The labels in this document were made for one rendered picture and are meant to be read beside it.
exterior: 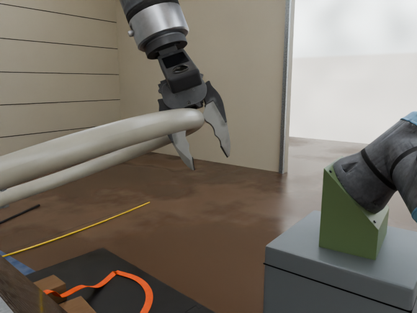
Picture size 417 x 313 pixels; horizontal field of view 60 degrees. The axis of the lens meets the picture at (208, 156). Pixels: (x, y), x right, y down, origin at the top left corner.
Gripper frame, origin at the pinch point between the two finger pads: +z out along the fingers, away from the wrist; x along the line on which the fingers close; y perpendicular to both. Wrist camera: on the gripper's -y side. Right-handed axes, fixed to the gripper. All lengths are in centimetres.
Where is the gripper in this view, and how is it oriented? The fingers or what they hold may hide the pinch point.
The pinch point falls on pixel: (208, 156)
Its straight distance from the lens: 58.4
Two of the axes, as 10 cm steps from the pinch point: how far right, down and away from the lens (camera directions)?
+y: -0.7, -0.1, 10.0
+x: -9.3, 3.6, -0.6
